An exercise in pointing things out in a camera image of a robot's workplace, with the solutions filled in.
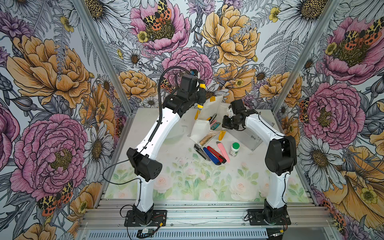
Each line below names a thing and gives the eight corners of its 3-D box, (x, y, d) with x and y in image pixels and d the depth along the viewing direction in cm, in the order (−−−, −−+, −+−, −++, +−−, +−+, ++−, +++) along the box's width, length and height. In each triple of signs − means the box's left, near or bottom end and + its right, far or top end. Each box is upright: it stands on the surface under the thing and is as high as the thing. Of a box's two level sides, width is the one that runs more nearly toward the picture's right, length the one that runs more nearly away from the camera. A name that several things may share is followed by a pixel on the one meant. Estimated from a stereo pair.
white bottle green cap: (229, 157, 98) (232, 149, 90) (228, 150, 101) (231, 142, 94) (237, 157, 98) (240, 149, 90) (235, 150, 101) (239, 142, 94)
